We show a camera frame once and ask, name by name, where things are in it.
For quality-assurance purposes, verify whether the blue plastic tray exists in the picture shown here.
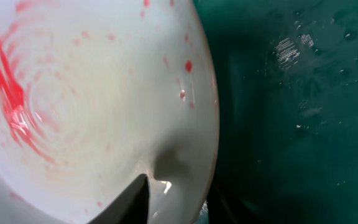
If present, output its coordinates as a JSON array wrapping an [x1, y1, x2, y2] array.
[[195, 0, 358, 223]]

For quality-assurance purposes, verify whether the white plate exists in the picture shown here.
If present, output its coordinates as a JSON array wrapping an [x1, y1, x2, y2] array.
[[0, 0, 219, 223]]

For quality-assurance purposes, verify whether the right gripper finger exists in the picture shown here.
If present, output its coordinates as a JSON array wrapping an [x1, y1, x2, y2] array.
[[89, 174, 150, 224]]

